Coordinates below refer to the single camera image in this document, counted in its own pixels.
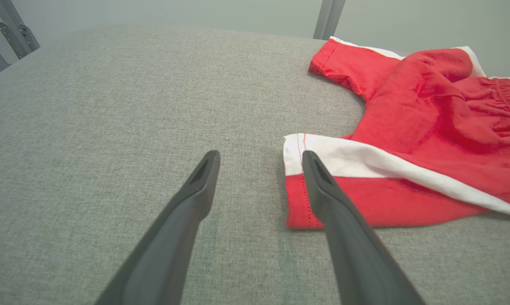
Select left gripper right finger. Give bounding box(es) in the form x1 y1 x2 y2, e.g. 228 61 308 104
302 150 427 305

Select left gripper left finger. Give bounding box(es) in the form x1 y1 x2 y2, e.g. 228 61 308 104
95 150 221 305

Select red shorts with white stripe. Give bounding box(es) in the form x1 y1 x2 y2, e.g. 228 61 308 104
283 36 510 229

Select slanted metal strut with plates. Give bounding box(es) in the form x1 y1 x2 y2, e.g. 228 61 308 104
0 0 40 60

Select metal frame upright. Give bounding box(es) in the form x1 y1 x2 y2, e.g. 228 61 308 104
313 0 346 41

